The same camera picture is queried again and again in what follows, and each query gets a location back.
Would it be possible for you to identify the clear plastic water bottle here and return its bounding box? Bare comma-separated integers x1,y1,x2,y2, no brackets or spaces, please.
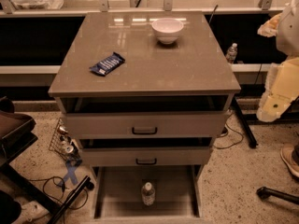
141,182,155,206

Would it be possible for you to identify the grey drawer cabinet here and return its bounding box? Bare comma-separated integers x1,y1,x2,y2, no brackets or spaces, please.
48,10,242,224

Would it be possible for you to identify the top grey drawer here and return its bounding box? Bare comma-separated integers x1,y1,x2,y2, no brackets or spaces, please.
58,95,232,139

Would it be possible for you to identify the grey drawer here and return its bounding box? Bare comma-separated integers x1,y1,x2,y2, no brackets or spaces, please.
58,95,232,139
92,166,202,224
78,137,214,166

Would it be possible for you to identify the middle grey drawer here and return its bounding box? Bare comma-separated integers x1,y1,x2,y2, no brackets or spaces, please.
78,137,214,166

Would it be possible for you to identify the bottom grey drawer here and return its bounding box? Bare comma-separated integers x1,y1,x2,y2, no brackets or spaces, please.
92,166,202,224

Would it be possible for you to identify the water bottle on ledge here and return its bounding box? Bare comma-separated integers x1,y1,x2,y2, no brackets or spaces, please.
225,43,237,63

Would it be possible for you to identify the blue snack bar wrapper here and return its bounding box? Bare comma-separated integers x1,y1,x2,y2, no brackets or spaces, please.
90,52,125,77

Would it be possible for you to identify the white ceramic bowl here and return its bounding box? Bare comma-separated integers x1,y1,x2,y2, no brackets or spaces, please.
151,18,184,44

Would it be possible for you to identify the black tripod leg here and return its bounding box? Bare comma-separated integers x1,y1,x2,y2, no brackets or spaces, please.
47,175,94,224

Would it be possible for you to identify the blue tape cross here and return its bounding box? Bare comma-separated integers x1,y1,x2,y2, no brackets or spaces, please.
60,159,82,185

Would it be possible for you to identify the black stand leg right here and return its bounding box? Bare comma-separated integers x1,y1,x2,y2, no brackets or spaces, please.
232,98,258,148

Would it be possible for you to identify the dark cart at left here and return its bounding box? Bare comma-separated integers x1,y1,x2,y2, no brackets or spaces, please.
0,96,60,215

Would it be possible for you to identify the black chair base leg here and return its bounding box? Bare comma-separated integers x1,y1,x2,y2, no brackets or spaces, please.
256,187,299,204

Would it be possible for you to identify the tan shoe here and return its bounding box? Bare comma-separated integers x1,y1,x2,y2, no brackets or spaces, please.
280,144,299,178

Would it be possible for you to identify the cable behind cabinet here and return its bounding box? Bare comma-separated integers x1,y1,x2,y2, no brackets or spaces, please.
213,112,245,151

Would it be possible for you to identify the wire basket with cans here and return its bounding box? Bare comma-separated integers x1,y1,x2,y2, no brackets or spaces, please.
49,119,80,161

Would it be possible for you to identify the black cable on floor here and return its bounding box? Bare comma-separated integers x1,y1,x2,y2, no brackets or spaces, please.
28,175,90,211

